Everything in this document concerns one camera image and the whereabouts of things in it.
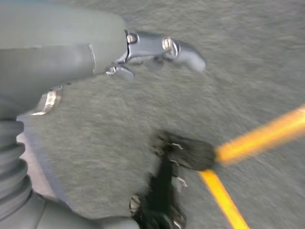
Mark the yellow floor tape outline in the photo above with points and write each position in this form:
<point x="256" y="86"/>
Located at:
<point x="262" y="137"/>

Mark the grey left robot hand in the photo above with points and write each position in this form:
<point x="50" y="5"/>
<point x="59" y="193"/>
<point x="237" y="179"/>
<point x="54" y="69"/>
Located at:
<point x="59" y="41"/>

